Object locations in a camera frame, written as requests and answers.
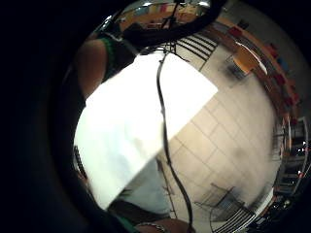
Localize black cable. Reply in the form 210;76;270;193
155;51;195;233

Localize silver bracelet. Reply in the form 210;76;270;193
137;221;168;233

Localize black tripod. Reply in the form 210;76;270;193
160;0;187;30

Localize orange round table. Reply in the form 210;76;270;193
231;43;268;78

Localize black slatted chair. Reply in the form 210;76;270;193
174;33;219;63
212;207;258;233

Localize black wire chair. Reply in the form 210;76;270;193
193;182;245;221

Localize metal shelf rack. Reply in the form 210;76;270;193
271;116;309;197

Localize wooden wall shelf coloured boxes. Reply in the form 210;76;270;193
213;15;303;125

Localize thin black stand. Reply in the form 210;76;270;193
156;157;179;218

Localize the person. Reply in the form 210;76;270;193
75;32;172;233

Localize dark chair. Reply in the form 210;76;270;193
225;55;249;82

